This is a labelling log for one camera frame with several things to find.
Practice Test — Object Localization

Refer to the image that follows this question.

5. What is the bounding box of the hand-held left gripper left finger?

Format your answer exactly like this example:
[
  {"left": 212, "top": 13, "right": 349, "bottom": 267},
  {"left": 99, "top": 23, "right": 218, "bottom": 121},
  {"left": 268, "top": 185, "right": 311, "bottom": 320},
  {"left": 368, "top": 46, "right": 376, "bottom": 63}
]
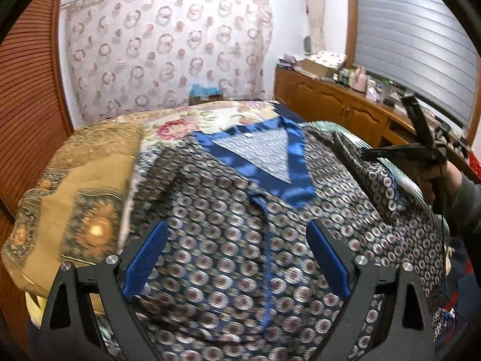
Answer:
[{"left": 38, "top": 220, "right": 170, "bottom": 361}]

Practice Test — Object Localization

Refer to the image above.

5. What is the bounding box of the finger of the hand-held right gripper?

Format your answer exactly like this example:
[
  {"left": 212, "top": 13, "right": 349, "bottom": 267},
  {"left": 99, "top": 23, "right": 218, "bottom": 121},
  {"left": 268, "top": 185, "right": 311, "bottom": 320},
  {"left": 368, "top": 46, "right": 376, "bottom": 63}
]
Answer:
[
  {"left": 400, "top": 95, "right": 438, "bottom": 149},
  {"left": 359, "top": 143, "right": 437, "bottom": 160}
]

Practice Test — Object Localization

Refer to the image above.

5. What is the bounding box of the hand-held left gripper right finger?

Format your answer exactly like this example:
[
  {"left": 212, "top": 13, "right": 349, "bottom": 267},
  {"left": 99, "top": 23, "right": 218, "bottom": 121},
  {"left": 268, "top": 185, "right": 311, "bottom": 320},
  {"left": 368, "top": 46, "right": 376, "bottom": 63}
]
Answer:
[{"left": 305, "top": 219, "right": 437, "bottom": 361}]

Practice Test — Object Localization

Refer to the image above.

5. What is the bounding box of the patterned blue-trimmed robe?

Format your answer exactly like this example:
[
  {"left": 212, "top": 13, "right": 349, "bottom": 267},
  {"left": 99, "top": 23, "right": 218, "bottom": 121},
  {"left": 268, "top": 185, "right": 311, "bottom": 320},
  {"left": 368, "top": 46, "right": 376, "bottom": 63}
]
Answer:
[{"left": 124, "top": 118, "right": 457, "bottom": 361}]

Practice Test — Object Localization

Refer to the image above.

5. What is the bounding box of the person's right forearm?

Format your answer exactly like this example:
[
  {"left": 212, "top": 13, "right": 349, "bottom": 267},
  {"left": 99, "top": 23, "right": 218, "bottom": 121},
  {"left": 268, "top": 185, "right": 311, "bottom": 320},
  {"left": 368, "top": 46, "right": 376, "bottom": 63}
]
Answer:
[{"left": 446, "top": 177, "right": 481, "bottom": 241}]

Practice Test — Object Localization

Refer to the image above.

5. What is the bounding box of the person's right hand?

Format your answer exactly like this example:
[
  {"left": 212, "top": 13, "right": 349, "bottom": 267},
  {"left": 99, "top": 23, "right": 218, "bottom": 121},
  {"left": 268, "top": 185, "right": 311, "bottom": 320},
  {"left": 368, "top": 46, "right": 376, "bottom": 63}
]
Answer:
[{"left": 420, "top": 157, "right": 466, "bottom": 207}]

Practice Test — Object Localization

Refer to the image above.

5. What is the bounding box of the pink jug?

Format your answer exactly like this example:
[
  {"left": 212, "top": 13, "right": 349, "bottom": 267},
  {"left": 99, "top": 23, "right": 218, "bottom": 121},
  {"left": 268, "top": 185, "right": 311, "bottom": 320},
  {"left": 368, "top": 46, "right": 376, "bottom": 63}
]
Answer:
[{"left": 351, "top": 66, "right": 368, "bottom": 93}]

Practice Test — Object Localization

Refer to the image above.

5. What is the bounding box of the wooden cabinet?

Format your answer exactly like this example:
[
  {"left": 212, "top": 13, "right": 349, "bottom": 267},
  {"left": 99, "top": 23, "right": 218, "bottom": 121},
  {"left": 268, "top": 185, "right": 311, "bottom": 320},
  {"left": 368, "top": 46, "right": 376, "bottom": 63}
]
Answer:
[{"left": 274, "top": 66, "right": 481, "bottom": 181}]

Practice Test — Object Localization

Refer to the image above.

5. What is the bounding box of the grey window blind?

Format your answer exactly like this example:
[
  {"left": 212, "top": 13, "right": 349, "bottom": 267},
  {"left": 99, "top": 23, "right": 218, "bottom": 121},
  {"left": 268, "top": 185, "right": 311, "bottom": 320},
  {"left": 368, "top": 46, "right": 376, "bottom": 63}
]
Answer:
[{"left": 353, "top": 0, "right": 481, "bottom": 121}]

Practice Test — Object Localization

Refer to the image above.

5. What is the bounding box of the gold patterned pillow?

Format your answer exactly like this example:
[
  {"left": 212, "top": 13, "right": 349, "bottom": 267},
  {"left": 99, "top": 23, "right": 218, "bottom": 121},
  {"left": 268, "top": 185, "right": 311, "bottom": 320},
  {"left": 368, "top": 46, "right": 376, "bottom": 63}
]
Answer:
[{"left": 0, "top": 122, "right": 145, "bottom": 298}]

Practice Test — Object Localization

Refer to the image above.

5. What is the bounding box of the white floral cloth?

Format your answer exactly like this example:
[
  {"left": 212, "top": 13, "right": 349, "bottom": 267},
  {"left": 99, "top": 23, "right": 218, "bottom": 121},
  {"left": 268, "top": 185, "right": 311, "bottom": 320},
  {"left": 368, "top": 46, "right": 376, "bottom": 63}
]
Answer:
[{"left": 306, "top": 50, "right": 348, "bottom": 69}]

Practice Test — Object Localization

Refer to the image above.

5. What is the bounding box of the navy bed sheet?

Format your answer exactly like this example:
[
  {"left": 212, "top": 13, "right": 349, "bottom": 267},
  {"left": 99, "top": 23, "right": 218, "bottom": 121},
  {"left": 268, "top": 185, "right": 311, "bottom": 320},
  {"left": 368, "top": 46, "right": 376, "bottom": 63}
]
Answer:
[{"left": 272, "top": 101, "right": 307, "bottom": 124}]

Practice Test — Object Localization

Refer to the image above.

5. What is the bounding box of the cardboard box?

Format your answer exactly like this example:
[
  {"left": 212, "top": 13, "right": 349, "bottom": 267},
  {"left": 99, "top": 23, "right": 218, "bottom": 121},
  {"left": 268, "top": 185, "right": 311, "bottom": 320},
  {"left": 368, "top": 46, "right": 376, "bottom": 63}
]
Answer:
[{"left": 299, "top": 58, "right": 337, "bottom": 79}]

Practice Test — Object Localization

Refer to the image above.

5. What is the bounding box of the floral blanket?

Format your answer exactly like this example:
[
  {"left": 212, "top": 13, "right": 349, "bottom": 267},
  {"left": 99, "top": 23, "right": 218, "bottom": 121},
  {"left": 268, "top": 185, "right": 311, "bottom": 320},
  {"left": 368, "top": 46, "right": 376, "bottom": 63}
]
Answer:
[{"left": 109, "top": 100, "right": 301, "bottom": 143}]

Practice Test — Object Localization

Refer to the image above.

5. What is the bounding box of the beige hanging curtain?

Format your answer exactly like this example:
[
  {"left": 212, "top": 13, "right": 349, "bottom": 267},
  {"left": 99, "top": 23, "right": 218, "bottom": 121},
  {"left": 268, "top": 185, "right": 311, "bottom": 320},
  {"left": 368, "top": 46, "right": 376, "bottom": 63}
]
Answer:
[{"left": 302, "top": 0, "right": 326, "bottom": 55}]

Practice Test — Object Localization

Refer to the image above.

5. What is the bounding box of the blue cloth bundle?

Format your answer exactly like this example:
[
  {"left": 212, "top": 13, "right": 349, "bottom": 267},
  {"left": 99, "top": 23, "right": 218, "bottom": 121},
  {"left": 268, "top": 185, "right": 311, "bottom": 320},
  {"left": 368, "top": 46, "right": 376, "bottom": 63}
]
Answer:
[{"left": 189, "top": 84, "right": 222, "bottom": 98}]

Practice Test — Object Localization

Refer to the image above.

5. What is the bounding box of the louvered wooden door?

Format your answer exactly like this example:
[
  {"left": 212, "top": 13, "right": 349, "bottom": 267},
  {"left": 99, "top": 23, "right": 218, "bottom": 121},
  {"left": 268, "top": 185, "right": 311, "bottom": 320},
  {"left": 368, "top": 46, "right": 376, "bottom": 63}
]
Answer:
[{"left": 0, "top": 0, "right": 74, "bottom": 219}]

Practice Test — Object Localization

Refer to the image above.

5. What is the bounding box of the wooden window frame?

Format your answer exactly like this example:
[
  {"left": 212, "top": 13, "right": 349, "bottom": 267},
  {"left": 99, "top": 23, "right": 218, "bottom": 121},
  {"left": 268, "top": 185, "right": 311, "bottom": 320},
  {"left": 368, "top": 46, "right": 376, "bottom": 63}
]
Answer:
[{"left": 346, "top": 0, "right": 360, "bottom": 69}]

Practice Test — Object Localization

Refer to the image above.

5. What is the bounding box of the ring-patterned curtain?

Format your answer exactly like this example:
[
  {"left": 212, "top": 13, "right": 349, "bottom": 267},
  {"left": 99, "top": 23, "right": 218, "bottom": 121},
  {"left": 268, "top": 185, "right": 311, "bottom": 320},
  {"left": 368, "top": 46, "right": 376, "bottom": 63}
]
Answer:
[{"left": 62, "top": 0, "right": 275, "bottom": 121}]

